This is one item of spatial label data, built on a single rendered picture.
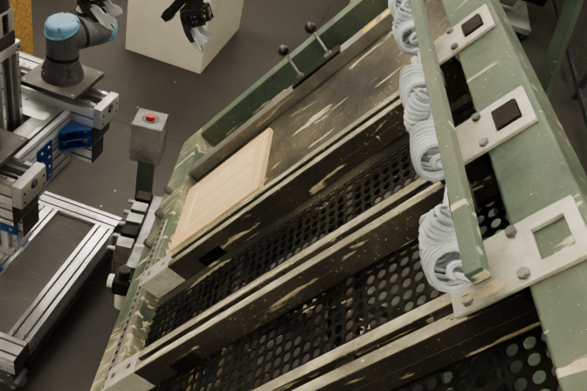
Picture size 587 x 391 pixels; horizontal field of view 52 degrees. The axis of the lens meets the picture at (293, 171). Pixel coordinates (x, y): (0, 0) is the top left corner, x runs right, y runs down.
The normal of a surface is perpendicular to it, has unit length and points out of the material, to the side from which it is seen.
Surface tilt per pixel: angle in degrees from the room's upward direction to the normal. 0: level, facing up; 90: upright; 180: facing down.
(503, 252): 56
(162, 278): 90
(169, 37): 90
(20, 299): 0
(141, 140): 90
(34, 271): 0
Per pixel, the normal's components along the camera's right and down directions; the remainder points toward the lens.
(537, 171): -0.69, -0.61
